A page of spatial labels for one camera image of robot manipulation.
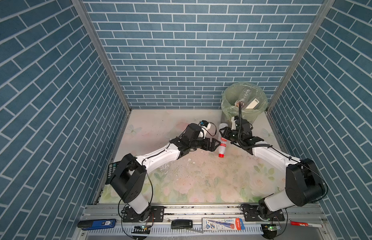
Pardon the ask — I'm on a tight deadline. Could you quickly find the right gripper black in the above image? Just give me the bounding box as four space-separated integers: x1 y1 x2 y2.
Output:
218 126 243 145

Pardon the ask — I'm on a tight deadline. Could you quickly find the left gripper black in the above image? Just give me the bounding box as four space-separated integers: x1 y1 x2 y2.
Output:
188 135 221 152

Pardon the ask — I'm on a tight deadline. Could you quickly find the pink label red cap bottle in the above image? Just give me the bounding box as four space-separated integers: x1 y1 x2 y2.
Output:
218 123 228 158

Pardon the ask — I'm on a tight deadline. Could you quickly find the frosted clear bottle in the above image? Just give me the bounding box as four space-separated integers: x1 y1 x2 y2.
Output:
245 98 260 110

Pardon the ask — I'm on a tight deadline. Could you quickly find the brown coffee bottle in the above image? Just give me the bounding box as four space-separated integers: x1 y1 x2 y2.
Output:
235 101 248 109

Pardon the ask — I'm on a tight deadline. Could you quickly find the clear crushed water bottle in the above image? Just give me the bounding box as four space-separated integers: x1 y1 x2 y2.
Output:
238 89 253 104

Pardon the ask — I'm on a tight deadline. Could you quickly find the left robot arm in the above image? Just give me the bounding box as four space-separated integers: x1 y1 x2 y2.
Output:
106 121 220 215

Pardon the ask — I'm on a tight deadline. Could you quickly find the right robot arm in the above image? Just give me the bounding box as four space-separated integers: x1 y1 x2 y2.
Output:
219 116 329 219

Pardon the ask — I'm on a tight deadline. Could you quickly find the green plastic bin liner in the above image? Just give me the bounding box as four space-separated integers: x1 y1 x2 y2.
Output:
221 83 268 124

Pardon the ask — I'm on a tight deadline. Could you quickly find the packaged pen blister card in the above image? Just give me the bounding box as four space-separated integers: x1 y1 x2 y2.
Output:
202 218 245 231

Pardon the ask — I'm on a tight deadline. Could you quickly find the black car key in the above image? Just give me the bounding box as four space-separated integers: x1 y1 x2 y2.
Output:
171 219 193 230

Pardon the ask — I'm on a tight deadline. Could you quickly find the black calculator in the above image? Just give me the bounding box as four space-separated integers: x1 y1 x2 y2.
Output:
105 162 119 185

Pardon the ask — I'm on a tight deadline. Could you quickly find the red white marker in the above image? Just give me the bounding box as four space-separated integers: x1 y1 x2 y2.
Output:
291 221 323 228

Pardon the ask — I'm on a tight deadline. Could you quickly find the blue black handheld device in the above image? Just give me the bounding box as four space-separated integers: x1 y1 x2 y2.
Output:
77 219 117 231

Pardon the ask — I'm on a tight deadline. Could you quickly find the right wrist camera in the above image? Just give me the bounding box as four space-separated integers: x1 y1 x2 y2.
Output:
231 116 237 130

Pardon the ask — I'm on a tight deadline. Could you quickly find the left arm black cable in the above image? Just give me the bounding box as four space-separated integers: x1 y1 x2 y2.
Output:
117 119 217 240

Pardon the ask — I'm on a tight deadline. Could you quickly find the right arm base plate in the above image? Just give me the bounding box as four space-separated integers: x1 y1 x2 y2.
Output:
240 204 286 222

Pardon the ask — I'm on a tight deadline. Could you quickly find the aluminium front rail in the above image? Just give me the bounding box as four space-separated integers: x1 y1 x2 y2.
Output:
73 204 336 240

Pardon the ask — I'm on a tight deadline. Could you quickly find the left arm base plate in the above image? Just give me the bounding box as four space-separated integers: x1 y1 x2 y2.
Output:
122 205 164 223

